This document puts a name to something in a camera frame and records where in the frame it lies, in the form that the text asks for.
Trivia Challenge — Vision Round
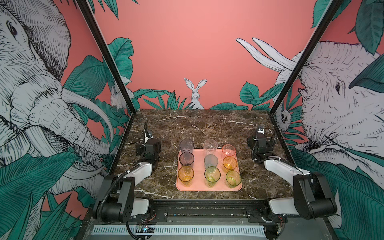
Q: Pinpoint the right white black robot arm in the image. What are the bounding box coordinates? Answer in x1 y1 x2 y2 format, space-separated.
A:
247 132 338 220

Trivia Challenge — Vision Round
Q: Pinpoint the light green tumbler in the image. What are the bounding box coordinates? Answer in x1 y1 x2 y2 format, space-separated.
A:
204 166 221 188

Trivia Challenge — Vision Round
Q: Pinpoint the pink clear tumbler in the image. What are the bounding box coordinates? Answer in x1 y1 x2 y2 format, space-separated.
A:
222 144 236 158

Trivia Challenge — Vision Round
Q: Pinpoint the amber yellow tumbler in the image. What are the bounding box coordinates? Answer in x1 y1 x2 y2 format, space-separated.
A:
178 166 195 187

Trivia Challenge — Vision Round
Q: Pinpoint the dark smoky tumbler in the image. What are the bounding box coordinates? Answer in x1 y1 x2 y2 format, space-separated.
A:
179 152 195 168

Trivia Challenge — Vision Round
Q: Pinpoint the clear colourless tumbler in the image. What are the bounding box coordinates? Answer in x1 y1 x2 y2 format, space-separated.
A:
203 139 218 155

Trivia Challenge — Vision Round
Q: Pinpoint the pink plastic tray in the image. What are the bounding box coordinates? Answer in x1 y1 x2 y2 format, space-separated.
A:
176 149 243 192

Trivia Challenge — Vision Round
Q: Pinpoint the blue-grey clear tumbler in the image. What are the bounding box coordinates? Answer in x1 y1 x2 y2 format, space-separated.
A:
179 139 194 153

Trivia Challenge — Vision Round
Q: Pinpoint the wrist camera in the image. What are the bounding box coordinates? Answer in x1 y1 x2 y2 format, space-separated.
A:
143 131 153 145
256 126 265 140

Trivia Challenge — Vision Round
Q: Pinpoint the teal frosted tumbler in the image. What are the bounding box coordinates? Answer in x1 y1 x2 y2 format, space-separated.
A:
204 154 219 169

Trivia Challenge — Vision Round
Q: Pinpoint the right black frame post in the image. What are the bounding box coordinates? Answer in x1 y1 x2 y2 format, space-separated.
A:
269 0 344 115

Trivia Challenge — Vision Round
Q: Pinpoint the white slotted cable duct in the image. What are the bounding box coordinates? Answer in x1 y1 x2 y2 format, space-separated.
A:
92 225 265 237

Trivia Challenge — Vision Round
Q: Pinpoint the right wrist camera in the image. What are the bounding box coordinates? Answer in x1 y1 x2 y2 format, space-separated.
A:
256 126 265 140

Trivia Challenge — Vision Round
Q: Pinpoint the yellow short tumbler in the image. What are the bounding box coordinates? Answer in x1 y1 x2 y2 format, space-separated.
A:
222 156 238 173

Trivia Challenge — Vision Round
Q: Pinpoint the left black frame post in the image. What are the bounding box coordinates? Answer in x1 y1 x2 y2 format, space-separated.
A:
76 0 136 115

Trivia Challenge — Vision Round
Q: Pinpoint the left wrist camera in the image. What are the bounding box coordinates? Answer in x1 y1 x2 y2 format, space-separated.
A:
143 131 153 145

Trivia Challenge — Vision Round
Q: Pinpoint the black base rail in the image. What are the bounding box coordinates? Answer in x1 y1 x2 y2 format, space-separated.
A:
130 200 287 225

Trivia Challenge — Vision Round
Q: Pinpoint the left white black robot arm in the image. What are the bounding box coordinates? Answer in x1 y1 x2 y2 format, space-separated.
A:
93 139 162 224

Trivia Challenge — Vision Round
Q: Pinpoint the black frame post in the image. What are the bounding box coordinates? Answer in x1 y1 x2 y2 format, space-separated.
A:
76 0 136 115
269 0 344 115

